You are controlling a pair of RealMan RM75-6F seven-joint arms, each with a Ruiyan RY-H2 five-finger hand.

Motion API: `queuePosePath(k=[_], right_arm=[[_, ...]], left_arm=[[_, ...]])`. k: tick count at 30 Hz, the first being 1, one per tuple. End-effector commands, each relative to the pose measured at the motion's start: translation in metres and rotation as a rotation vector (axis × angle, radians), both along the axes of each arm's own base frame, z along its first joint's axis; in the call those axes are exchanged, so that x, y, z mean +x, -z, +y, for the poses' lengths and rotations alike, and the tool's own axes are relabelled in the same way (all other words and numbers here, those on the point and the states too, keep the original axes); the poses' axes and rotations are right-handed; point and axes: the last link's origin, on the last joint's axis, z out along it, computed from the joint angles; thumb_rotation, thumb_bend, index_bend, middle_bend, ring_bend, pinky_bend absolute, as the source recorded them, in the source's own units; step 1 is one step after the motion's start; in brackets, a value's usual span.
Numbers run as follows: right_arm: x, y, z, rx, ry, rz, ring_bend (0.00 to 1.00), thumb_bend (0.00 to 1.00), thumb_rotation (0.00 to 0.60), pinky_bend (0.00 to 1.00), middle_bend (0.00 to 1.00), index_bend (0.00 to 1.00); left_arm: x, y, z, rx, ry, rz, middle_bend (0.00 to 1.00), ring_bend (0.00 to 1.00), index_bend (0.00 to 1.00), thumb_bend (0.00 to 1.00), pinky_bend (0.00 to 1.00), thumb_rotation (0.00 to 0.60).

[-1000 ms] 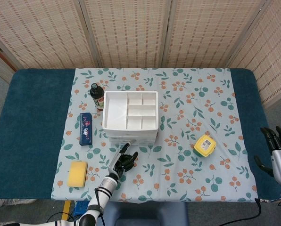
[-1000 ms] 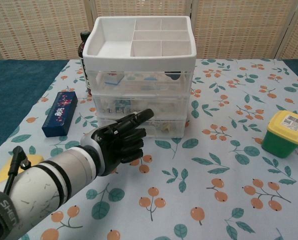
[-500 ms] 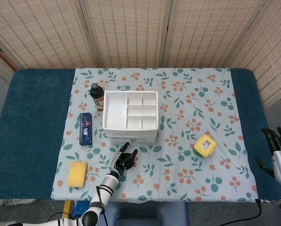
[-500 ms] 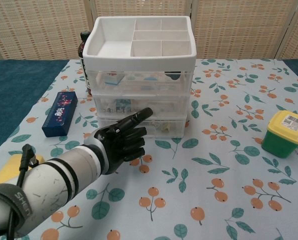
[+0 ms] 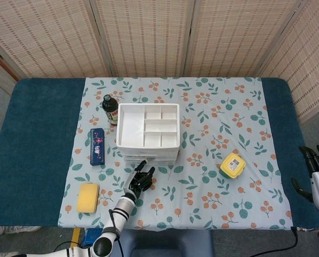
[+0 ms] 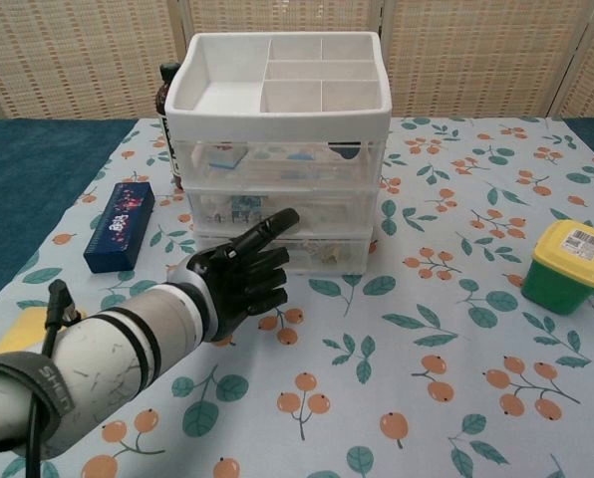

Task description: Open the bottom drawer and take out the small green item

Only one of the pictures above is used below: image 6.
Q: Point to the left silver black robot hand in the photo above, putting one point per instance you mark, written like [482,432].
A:
[247,279]

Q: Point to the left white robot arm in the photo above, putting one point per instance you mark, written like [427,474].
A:
[102,348]

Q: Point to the yellow green sponge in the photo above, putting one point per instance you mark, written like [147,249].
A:
[20,331]

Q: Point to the flat blue square pad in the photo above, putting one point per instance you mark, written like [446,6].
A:
[227,160]

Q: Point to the small blue flat item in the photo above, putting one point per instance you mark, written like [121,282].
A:
[299,157]

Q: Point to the dark blue rectangular carton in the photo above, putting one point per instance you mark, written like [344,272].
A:
[120,224]

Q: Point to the small black item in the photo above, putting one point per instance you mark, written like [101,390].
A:
[347,151]

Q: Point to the floral print tablecloth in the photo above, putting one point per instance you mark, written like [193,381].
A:
[401,373]

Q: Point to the dark glass sauce bottle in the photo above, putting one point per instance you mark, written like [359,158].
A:
[167,99]

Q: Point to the green tub with yellow lid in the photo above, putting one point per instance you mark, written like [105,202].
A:
[556,284]

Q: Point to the white plastic drawer organizer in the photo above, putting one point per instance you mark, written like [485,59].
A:
[277,127]

